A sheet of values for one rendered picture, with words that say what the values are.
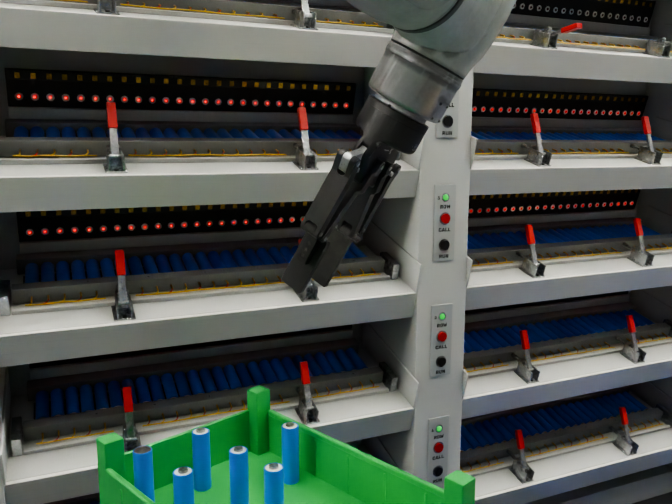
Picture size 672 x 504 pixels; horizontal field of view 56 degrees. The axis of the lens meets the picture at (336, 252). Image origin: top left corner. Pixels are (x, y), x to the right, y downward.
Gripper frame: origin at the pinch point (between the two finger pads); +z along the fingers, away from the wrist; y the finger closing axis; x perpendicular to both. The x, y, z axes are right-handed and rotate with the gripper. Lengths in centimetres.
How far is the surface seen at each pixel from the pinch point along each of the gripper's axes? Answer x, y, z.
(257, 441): -6.9, -6.4, 19.8
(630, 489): -57, 79, 28
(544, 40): 2, 46, -39
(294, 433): -11.3, -10.4, 13.1
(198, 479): -6.5, -15.7, 21.3
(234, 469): -10.1, -17.7, 15.7
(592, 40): -3, 59, -44
